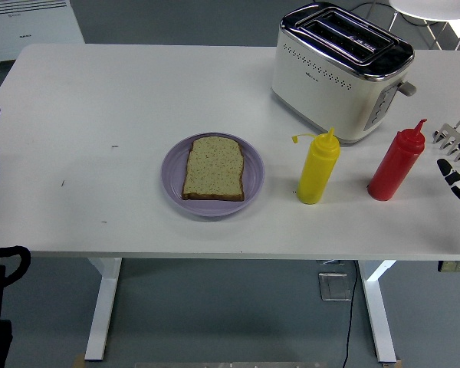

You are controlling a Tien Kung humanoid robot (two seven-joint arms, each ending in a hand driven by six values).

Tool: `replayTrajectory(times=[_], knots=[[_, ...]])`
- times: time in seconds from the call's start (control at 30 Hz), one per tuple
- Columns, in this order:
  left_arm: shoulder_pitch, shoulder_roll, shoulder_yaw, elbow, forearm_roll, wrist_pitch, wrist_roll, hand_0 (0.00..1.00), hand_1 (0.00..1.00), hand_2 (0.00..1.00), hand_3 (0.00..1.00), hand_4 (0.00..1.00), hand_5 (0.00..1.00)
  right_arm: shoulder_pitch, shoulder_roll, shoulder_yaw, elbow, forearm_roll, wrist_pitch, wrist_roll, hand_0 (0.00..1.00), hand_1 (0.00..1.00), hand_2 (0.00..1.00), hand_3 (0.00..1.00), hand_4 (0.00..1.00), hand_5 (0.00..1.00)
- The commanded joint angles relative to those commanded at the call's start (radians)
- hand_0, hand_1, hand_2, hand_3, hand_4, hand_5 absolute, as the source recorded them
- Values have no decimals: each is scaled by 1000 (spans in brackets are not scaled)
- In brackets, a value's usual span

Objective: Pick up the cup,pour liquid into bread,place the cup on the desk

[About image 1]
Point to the red squeeze bottle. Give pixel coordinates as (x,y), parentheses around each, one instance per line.
(395,168)

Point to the seeded bread slice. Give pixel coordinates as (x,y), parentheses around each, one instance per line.
(214,168)

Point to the power strip under table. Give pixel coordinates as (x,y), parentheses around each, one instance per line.
(454,266)

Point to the white panel heater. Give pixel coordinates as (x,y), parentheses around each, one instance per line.
(30,27)

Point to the white table leg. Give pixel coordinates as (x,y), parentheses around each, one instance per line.
(103,306)
(377,306)

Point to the yellow squeeze bottle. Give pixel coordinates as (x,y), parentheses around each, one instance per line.
(316,172)

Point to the white chrome two-slot toaster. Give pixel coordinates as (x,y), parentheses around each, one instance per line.
(329,96)

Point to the purple round plate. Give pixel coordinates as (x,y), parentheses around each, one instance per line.
(172,180)

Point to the white round stool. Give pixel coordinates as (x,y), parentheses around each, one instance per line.
(429,9)

